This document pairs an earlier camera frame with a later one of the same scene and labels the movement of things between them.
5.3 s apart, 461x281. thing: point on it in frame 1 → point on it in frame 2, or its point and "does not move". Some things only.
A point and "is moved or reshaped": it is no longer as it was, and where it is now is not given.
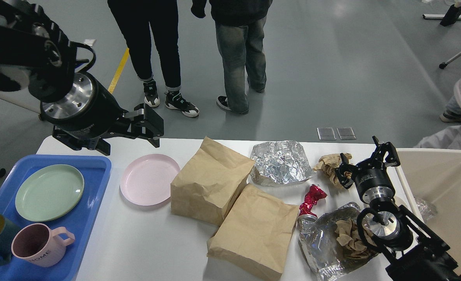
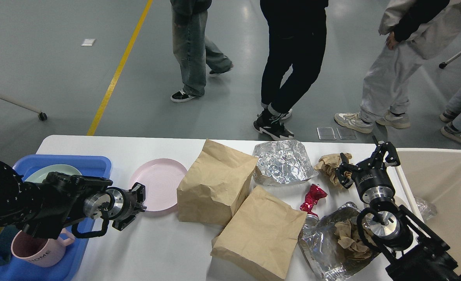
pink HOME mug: x=40 y=245 does not move
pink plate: x=146 y=180 is moved or reshaped
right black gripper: x=373 y=180 does not move
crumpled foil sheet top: x=280 y=163 does not move
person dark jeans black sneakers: x=133 y=18 → x=296 y=33
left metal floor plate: x=326 y=133 does not move
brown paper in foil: x=348 y=239 does not move
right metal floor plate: x=346 y=133 does not move
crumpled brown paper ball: x=329 y=163 does not move
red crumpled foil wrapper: x=315 y=193 does not move
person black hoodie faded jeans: x=241 y=28 → x=192 y=47
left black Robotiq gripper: x=89 y=112 → x=116 y=203
